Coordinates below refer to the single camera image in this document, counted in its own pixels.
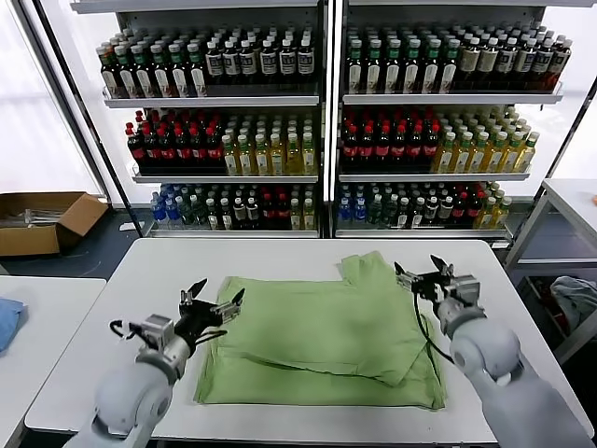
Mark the blue folded cloth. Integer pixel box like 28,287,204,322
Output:
0,296,27,358

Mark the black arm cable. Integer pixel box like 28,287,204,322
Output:
411,288,456,365
109,319,146,343

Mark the grey metal shelf unit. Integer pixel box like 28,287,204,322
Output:
328,0,565,242
69,0,327,240

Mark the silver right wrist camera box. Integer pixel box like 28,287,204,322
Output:
449,273,482,307

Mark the red cap cola bottle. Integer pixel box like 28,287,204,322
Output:
341,125,360,172
389,125,410,172
126,124,146,173
189,128,210,173
357,125,376,172
205,128,225,173
259,193,277,231
142,126,162,173
274,193,291,231
421,124,442,172
174,128,194,173
451,191,468,229
373,125,393,172
465,191,484,229
405,125,425,172
158,128,178,173

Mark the dark bottle blue white label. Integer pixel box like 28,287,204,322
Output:
496,39,519,92
512,39,537,92
531,40,555,92
239,40,259,88
259,40,279,88
205,41,224,88
296,39,316,87
222,41,242,88
278,39,298,87

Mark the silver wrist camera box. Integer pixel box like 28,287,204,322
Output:
449,273,482,307
138,315,177,350

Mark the black storage crate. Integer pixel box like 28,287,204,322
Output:
520,275,573,340

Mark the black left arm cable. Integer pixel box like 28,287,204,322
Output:
109,319,146,343

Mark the brown cardboard box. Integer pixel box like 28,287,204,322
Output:
0,191,109,259

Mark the grey crumpled cloth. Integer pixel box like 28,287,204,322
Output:
548,275,597,330

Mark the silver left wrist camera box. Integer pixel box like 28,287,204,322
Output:
138,315,177,350

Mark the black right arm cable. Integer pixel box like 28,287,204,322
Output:
411,288,456,365

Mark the light green polo shirt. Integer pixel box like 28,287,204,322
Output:
193,250,448,411

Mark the clear plastic packaging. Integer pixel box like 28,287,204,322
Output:
0,208,64,231

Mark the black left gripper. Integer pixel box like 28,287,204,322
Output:
174,278,246,345

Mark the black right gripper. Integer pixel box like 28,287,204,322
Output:
394,254,457,305

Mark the green cap dark tea bottle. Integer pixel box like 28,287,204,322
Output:
186,43,209,99
422,40,443,94
114,45,137,100
345,40,366,94
438,40,462,94
167,44,190,99
149,44,172,99
403,40,423,94
132,45,154,100
365,40,385,94
383,40,405,94
97,44,121,100

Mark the black window frame post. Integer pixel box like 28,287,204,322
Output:
510,83,597,244
32,0,146,237

